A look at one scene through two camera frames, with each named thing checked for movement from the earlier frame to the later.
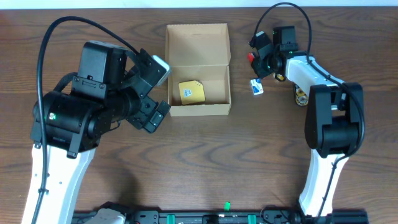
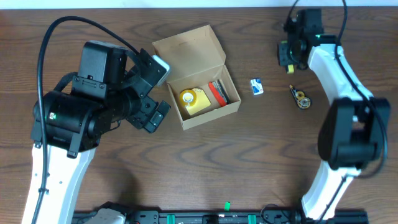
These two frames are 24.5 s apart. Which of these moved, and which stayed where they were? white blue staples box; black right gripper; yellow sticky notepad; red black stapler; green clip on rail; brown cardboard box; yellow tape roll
Moved: yellow sticky notepad; yellow tape roll; red black stapler; brown cardboard box; black right gripper
Stayed: white blue staples box; green clip on rail
